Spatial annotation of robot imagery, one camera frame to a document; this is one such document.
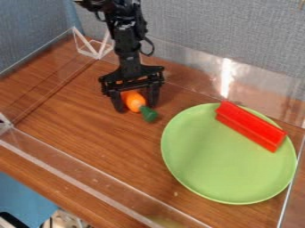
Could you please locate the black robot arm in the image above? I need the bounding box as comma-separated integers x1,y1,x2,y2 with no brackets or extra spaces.
72,0,164,112

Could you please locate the black cable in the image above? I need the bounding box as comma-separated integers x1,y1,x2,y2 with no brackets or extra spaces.
139,37,156,57

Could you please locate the red rectangular block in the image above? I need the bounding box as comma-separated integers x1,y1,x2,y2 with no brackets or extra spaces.
215,101,287,152

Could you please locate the green plate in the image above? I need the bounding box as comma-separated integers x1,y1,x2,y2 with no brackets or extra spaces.
160,103,298,205

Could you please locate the clear acrylic enclosure wall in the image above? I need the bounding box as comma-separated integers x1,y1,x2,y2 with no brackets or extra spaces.
0,32,305,228

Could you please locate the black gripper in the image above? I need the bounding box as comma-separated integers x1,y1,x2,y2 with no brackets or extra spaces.
99,57,164,113

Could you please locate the orange toy carrot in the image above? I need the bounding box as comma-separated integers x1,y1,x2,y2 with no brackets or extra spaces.
121,90,157,122

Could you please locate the clear acrylic corner bracket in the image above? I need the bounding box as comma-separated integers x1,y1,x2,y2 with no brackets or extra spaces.
71,28,113,60

